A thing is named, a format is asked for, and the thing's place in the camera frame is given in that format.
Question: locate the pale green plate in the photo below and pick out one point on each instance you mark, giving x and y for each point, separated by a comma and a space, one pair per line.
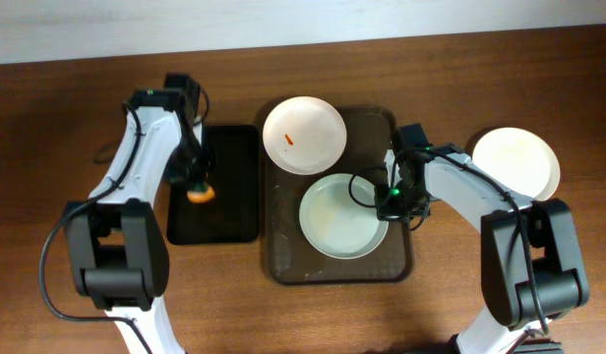
335, 221

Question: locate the green orange sponge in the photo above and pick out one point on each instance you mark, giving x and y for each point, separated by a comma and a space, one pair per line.
200, 193

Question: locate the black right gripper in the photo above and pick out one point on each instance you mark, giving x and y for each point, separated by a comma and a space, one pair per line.
398, 210

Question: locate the white plate with stain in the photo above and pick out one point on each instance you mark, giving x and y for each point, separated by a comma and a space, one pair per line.
304, 135

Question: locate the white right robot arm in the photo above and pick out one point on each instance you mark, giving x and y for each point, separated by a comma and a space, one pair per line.
532, 270

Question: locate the large brown tray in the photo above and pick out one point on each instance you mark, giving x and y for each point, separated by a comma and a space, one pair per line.
291, 259

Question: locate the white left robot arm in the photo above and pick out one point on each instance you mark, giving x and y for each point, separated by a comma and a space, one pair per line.
117, 253

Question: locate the small black tray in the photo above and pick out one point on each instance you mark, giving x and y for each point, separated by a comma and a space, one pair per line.
232, 216

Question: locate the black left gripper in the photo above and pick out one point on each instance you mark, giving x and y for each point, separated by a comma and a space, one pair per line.
197, 178

